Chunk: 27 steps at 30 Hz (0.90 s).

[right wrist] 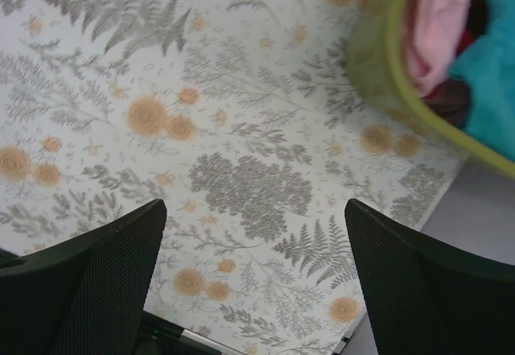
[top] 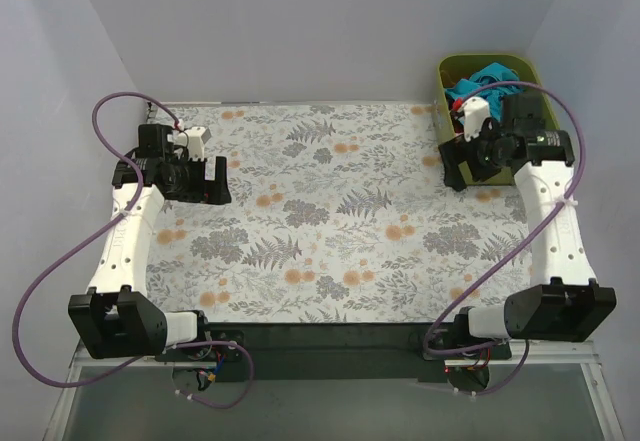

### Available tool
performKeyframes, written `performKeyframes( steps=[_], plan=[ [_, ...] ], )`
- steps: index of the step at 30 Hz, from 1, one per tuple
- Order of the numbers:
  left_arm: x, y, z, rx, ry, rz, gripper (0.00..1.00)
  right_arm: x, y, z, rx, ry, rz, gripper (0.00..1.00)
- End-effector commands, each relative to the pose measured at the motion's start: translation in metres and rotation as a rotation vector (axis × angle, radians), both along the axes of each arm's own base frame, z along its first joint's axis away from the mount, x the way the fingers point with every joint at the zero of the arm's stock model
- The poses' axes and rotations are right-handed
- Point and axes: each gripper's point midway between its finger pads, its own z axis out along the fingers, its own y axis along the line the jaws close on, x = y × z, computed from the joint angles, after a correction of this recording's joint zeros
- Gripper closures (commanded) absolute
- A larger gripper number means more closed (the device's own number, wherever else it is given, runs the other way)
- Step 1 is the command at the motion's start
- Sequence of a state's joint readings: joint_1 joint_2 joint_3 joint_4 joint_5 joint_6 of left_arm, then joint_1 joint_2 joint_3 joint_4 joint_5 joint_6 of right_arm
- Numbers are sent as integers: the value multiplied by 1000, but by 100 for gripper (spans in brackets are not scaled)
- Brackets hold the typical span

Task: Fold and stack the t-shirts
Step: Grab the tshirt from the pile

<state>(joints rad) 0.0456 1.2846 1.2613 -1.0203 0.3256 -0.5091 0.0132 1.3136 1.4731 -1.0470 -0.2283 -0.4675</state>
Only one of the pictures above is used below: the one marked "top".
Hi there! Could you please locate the teal t shirt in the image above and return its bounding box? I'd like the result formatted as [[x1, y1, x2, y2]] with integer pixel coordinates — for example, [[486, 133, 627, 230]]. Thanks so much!
[[444, 63, 523, 121]]

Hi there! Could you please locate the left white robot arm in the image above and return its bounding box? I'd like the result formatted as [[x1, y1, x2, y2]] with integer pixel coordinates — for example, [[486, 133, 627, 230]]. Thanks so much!
[[68, 124, 231, 361]]

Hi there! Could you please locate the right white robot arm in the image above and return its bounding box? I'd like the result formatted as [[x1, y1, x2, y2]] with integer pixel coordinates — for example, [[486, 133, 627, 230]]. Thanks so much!
[[441, 92, 617, 359]]

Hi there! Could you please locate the green plastic bin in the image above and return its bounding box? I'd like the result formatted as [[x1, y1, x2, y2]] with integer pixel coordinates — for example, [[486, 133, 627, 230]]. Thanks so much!
[[435, 53, 558, 188]]

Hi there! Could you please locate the floral table mat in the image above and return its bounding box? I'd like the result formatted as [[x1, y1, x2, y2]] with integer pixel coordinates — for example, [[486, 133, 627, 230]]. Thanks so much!
[[147, 103, 533, 323]]

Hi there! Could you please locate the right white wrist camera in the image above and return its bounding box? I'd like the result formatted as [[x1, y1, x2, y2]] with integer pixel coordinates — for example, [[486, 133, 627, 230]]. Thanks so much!
[[456, 96, 490, 142]]

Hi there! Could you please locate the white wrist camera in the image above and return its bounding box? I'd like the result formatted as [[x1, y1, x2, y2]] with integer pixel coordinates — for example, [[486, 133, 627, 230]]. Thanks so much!
[[456, 96, 490, 142], [173, 126, 211, 161]]

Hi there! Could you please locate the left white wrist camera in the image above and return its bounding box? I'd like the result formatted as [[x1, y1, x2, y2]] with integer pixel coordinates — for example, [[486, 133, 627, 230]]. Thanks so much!
[[173, 126, 211, 161]]

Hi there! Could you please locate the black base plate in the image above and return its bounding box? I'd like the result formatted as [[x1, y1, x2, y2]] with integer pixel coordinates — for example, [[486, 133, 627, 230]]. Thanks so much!
[[153, 321, 512, 385]]

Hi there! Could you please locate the aluminium frame rail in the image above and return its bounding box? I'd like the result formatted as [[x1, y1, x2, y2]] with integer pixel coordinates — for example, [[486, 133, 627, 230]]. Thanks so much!
[[70, 341, 600, 368]]

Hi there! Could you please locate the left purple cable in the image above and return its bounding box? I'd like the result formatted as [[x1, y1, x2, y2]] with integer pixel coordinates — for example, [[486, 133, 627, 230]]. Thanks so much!
[[11, 91, 255, 409]]

